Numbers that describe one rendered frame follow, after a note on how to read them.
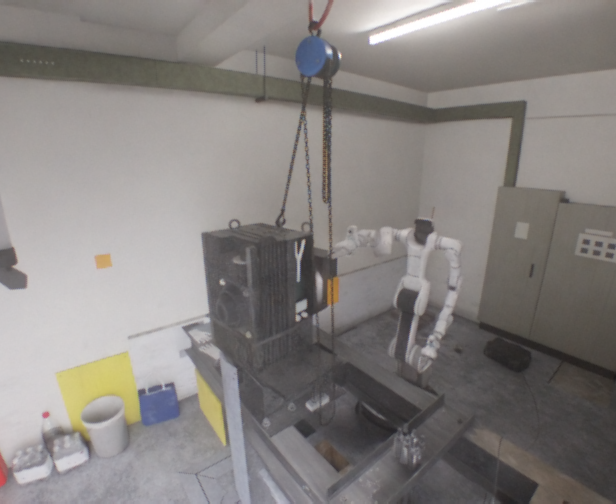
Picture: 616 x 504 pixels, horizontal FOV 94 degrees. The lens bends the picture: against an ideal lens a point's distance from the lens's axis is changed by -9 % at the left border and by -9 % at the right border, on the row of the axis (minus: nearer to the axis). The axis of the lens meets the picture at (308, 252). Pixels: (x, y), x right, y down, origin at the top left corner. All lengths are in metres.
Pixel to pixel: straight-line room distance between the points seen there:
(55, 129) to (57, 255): 0.78
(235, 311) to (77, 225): 1.28
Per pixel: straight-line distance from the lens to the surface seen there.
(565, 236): 3.84
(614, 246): 3.80
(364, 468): 1.71
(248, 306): 1.64
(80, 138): 2.45
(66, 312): 2.63
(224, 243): 1.78
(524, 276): 4.02
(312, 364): 1.89
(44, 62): 2.41
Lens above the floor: 2.01
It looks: 16 degrees down
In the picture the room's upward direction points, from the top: straight up
